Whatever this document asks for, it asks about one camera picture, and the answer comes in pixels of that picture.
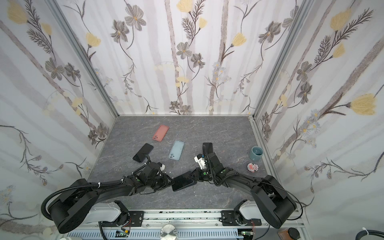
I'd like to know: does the small pink white object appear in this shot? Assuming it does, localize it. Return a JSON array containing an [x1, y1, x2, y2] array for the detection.
[[247, 163, 259, 173]]

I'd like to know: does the teal ceramic cup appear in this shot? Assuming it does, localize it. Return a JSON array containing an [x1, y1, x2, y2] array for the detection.
[[249, 146, 264, 162]]

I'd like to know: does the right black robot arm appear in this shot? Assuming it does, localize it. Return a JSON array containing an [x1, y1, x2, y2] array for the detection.
[[187, 153, 300, 229]]

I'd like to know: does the white ventilated cable duct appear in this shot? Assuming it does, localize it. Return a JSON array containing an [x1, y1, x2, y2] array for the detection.
[[67, 229, 244, 240]]

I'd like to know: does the light blue phone case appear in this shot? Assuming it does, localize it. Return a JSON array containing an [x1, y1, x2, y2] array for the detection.
[[169, 141, 185, 161]]

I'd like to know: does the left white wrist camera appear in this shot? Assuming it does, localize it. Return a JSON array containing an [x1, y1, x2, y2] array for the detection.
[[155, 163, 165, 172]]

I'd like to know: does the black corrugated hose corner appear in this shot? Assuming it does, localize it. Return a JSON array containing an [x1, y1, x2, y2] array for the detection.
[[355, 228, 384, 240]]

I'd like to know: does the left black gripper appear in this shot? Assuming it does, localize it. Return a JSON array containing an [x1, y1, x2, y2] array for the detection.
[[145, 173, 177, 191]]

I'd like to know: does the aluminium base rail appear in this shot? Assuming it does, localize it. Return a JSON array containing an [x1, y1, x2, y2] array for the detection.
[[56, 201, 309, 240]]

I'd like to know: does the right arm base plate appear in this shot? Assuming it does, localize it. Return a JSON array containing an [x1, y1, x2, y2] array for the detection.
[[219, 210, 262, 227]]

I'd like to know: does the black phone far left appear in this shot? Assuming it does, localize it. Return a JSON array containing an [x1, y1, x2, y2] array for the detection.
[[133, 143, 154, 163]]

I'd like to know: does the round silver knob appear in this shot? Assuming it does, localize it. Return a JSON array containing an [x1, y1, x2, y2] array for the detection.
[[160, 224, 178, 240]]

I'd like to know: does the black phone case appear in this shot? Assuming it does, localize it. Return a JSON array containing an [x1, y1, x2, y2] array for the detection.
[[172, 171, 196, 192]]

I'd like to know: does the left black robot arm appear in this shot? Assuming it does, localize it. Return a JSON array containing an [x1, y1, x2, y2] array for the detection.
[[41, 160, 175, 234]]

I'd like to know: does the purple-edged black phone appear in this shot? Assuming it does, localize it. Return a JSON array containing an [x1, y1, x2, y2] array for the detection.
[[203, 143, 214, 156]]

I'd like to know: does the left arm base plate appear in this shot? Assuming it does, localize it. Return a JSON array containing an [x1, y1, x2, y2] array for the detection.
[[102, 211, 144, 228]]

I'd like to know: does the brown box black cap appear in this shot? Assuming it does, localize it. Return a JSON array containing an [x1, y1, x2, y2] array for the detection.
[[278, 228, 301, 240]]

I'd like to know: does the pink phone case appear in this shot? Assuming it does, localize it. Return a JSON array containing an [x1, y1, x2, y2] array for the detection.
[[152, 125, 169, 142]]

